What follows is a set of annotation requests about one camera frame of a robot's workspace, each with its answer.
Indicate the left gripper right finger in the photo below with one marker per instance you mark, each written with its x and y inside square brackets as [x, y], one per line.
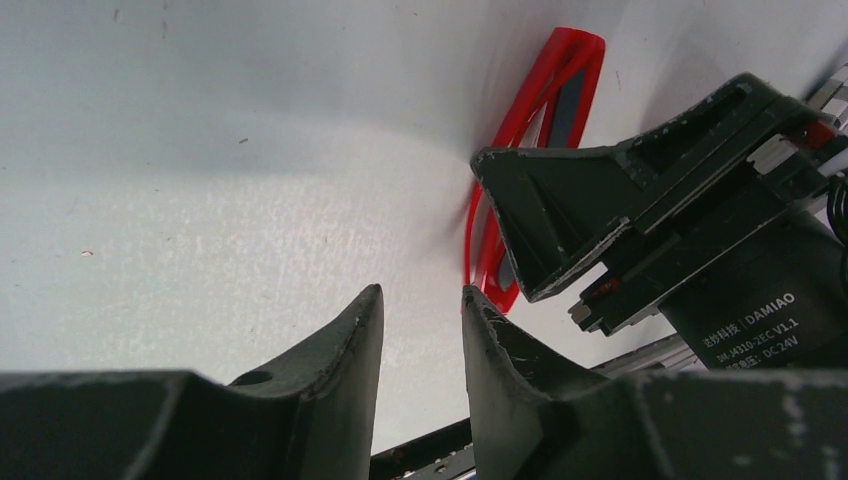
[535, 414]

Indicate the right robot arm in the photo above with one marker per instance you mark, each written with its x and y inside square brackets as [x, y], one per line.
[782, 301]

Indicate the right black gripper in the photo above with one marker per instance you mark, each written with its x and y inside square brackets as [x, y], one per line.
[660, 209]

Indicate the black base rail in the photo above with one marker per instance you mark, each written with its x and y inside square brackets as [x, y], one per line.
[446, 453]

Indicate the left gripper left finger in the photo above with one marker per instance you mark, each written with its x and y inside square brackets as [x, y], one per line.
[306, 414]

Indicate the red frame sunglasses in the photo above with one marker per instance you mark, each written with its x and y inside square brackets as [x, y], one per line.
[550, 109]

